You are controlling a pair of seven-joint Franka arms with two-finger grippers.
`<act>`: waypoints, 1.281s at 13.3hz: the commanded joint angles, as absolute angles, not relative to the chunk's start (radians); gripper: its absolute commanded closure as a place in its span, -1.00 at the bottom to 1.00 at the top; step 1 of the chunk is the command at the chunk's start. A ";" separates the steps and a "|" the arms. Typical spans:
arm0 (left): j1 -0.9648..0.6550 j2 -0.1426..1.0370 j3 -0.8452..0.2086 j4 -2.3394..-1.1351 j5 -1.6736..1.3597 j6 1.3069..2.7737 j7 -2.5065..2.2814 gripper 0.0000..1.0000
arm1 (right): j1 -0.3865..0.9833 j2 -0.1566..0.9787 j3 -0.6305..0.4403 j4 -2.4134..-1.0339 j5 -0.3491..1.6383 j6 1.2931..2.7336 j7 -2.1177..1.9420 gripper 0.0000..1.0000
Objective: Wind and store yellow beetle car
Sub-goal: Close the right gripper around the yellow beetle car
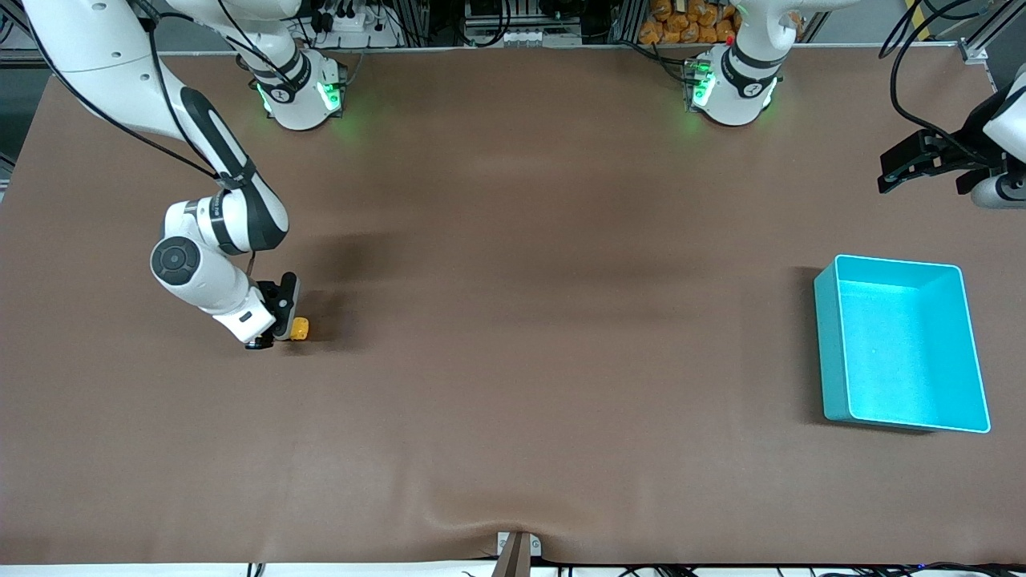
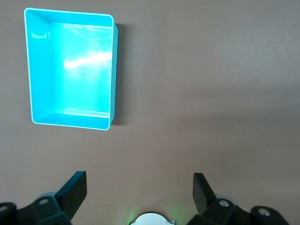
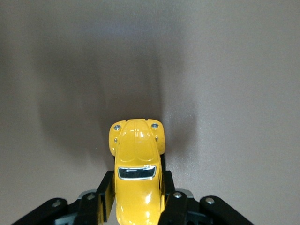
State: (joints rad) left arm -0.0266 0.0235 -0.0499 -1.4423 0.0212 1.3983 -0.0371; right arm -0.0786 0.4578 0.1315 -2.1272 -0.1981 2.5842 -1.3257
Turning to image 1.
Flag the turquoise plastic bin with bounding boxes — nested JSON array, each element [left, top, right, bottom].
[[814, 254, 992, 435]]

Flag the brown table mat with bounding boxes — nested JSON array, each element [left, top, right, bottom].
[[0, 44, 1026, 566]]

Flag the white power strip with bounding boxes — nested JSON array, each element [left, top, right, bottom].
[[309, 8, 402, 49]]

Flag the white terminal block row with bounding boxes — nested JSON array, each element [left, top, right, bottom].
[[469, 28, 582, 47]]

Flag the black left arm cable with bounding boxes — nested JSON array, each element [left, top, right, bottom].
[[878, 0, 999, 161]]

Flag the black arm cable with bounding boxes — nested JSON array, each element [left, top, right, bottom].
[[20, 0, 289, 189], [878, 0, 999, 161]]

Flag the aluminium frame post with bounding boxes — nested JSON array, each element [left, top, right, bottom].
[[958, 0, 1026, 65]]

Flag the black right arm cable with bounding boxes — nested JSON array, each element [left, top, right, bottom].
[[20, 0, 289, 189]]

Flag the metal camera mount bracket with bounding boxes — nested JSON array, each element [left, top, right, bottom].
[[491, 531, 543, 577]]

